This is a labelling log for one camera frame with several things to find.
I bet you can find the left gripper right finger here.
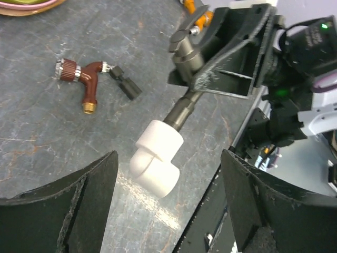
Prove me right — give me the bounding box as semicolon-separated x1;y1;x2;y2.
221;150;336;252

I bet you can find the dark grey metal faucet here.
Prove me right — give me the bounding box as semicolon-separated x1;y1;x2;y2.
163;4;211;131

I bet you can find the white pvc elbow fitting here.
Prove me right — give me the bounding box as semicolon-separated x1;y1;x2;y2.
130;120;184;198

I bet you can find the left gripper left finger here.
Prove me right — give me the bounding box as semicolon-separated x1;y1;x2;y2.
1;151;118;252

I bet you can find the orange faucet with white elbow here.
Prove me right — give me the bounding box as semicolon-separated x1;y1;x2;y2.
179;0;213;36

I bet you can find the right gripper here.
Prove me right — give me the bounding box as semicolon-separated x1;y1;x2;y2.
168;5;293;100

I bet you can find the small black connector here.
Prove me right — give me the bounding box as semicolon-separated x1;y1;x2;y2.
109;66;142;100

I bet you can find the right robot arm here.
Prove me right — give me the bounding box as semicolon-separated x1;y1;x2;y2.
164;1;336;169

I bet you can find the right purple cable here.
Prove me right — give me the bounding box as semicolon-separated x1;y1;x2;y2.
313;71;337;93

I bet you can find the maroon faucet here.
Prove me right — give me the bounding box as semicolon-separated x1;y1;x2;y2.
55;58;112;114

